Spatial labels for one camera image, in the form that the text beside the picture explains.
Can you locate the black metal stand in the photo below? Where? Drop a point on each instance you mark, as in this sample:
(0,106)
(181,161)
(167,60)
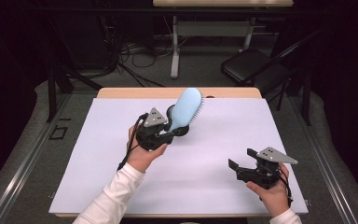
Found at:
(52,99)
(306,102)

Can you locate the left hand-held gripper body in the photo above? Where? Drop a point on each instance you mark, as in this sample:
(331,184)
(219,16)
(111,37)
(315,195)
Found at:
(154,119)

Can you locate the white-legged desk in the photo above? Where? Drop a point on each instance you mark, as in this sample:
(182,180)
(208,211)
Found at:
(175,46)

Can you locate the black mesh cup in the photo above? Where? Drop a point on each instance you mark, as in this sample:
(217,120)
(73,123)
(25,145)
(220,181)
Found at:
(185,130)

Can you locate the person's right hand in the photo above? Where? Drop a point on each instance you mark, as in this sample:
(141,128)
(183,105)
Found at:
(275,199)

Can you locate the person's left hand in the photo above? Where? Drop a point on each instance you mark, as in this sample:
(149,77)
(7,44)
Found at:
(143,158)

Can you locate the black folding chair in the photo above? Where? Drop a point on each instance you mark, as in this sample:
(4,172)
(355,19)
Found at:
(248,62)

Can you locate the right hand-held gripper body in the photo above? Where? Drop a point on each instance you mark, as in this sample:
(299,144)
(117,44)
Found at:
(270,154)

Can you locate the metal floor rail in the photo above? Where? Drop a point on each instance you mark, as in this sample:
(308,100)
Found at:
(28,161)
(326,174)

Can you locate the light blue hairbrush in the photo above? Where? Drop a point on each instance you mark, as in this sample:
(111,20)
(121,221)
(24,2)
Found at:
(186,105)

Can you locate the white table mat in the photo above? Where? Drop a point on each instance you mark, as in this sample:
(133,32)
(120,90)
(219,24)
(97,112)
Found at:
(214,174)

